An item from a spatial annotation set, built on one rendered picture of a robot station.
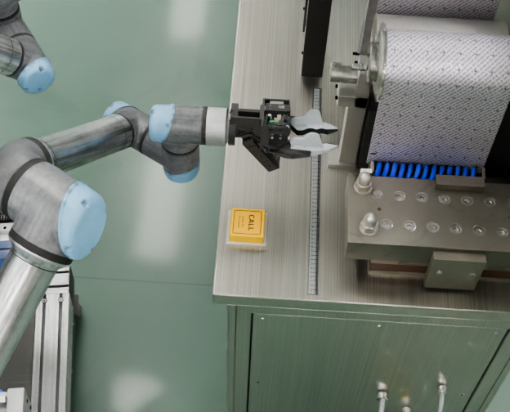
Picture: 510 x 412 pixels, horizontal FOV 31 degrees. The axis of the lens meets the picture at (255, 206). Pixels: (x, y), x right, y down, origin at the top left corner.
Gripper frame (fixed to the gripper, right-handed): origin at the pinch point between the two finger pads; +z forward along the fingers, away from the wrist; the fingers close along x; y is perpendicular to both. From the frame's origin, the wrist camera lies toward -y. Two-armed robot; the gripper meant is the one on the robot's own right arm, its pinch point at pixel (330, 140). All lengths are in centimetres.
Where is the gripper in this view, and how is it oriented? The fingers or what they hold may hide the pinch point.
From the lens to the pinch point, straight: 184.6
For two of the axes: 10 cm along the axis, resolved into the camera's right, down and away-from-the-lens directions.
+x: 0.5, -8.1, 5.8
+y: 0.3, -5.8, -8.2
